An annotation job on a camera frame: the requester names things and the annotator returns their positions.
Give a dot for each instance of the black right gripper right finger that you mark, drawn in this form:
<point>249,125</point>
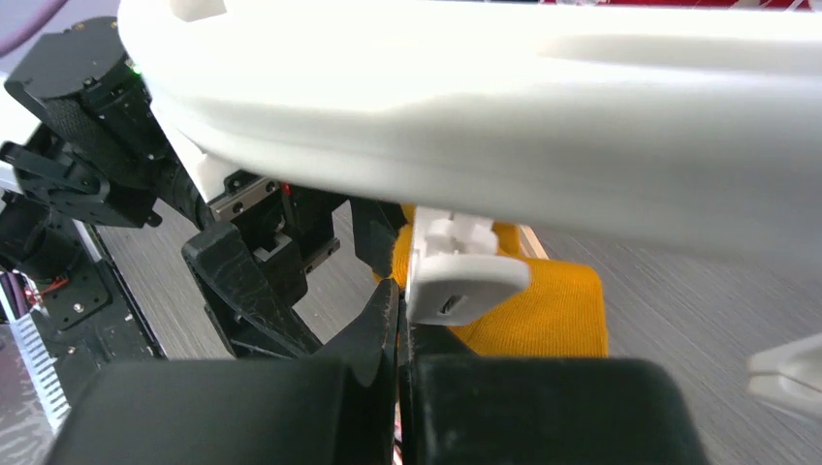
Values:
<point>461,408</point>

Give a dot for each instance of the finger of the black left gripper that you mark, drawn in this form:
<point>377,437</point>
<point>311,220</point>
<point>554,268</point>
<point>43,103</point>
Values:
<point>249,292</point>
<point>375,229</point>

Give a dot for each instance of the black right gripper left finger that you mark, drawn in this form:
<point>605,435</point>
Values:
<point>336,406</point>

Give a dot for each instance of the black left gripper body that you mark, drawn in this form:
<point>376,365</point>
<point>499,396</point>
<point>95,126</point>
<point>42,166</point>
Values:
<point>288,229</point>

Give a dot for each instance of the yellow sock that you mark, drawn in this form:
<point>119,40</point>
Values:
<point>561,314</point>

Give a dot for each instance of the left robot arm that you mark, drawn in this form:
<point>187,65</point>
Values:
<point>98,157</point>

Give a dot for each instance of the white clip sock hanger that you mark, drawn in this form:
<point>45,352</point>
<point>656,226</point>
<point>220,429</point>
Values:
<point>692,128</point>

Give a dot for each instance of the wooden clothes rack frame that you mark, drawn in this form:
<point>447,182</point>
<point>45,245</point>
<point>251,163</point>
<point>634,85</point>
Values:
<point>530,244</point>

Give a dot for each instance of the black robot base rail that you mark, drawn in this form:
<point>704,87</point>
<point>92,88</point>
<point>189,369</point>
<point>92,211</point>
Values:
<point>81,322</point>

